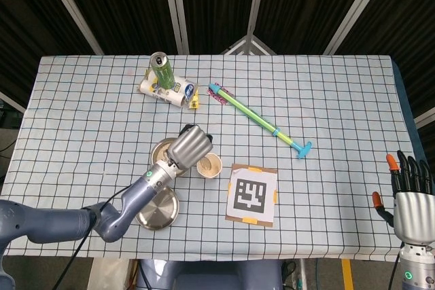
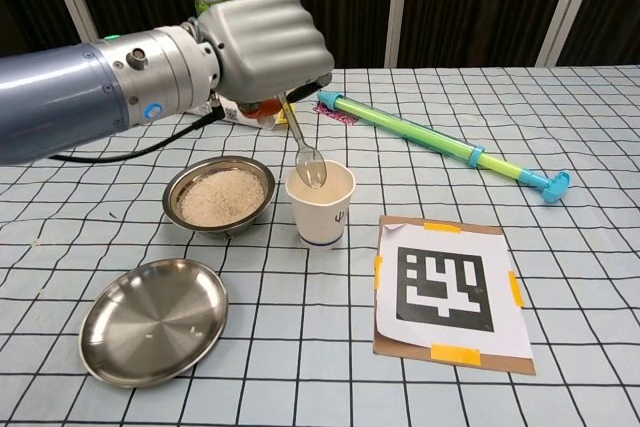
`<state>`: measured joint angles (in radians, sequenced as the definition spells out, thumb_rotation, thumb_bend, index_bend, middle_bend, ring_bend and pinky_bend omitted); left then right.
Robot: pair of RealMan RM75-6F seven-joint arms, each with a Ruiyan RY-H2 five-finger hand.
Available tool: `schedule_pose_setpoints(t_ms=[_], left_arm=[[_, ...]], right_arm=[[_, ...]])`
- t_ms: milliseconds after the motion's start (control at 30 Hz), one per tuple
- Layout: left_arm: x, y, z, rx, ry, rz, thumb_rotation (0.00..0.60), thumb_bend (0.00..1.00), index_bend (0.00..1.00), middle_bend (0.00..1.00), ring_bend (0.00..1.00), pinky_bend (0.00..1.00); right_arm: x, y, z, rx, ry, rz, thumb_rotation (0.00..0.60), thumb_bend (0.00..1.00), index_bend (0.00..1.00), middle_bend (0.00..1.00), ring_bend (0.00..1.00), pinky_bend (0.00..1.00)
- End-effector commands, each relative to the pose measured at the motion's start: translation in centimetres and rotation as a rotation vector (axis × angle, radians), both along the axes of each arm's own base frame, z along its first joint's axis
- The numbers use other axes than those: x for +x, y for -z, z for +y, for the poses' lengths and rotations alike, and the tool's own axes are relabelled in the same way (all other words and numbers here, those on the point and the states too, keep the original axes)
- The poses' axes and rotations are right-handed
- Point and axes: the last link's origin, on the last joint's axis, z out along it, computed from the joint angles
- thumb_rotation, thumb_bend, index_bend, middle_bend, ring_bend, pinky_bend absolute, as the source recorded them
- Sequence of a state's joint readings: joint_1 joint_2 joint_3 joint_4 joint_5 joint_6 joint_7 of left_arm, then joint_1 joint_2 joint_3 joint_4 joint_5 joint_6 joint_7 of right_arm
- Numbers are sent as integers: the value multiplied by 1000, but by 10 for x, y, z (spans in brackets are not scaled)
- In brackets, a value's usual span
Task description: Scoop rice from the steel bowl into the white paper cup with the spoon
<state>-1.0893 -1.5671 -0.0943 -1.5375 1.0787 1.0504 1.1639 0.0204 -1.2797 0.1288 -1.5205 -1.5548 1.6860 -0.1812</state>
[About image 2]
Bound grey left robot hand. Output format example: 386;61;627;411
180;0;335;119

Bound clear plastic spoon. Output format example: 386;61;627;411
277;92;329;191

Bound white rice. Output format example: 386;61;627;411
179;170;267;228

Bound white paper cup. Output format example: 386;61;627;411
285;159;357;250

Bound steel bowl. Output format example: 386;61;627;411
163;156;276;239

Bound white plastic wrapped package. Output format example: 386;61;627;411
185;100;298;131

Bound pink glitter patch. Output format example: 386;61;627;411
312;101;359;126

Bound green blue water pump toy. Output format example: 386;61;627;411
317;89;572;206

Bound steel plate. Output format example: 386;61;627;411
80;257;230;389

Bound cardboard sheet with marker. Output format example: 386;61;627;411
372;214;537;377

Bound checkered tablecloth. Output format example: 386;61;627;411
0;65;640;427

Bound black cable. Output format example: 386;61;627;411
47;100;226;164

